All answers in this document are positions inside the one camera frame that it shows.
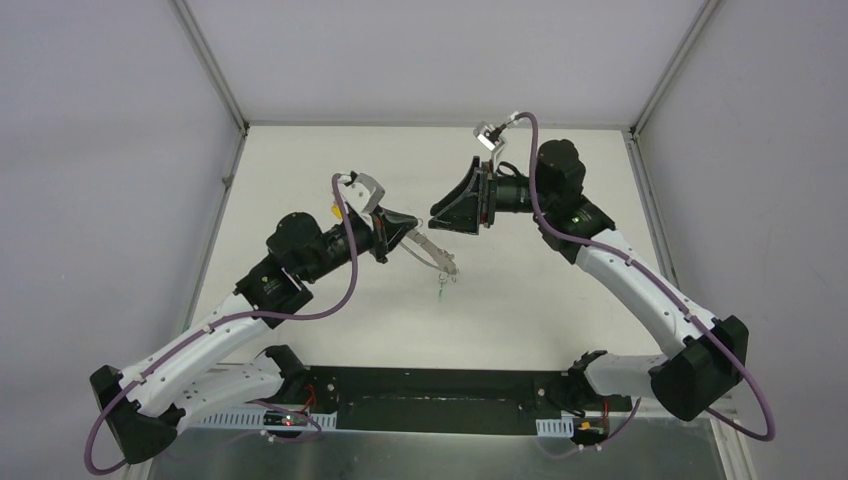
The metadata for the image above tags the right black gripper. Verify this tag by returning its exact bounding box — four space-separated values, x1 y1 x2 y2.
429 157 554 235

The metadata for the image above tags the perforated metal ring plate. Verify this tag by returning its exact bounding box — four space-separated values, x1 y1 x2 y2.
400 229 459 276

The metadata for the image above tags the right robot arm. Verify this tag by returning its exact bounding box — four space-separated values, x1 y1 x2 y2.
535 139 749 421

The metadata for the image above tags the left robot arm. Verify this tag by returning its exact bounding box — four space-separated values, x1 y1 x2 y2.
84 207 418 475

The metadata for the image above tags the key with yellow tag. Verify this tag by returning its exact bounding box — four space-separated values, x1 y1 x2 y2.
331 201 346 221

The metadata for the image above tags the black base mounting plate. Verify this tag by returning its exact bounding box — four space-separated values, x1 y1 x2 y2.
267 366 633 436

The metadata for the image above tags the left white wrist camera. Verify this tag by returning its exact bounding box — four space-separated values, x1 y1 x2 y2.
344 173 385 215

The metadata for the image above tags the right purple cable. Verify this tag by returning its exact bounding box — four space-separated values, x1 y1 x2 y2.
503 111 777 443

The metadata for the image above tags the purple cable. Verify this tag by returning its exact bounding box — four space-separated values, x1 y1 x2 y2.
503 111 777 443
83 173 362 477

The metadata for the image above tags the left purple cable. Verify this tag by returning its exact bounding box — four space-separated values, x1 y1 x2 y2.
83 173 362 477

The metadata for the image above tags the white slotted cable duct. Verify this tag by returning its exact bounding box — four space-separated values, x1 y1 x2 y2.
192 407 337 432

